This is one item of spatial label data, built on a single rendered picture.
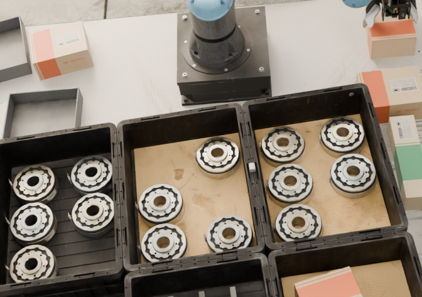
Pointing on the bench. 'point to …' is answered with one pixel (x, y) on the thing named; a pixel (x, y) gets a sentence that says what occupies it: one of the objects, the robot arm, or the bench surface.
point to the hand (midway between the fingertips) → (389, 22)
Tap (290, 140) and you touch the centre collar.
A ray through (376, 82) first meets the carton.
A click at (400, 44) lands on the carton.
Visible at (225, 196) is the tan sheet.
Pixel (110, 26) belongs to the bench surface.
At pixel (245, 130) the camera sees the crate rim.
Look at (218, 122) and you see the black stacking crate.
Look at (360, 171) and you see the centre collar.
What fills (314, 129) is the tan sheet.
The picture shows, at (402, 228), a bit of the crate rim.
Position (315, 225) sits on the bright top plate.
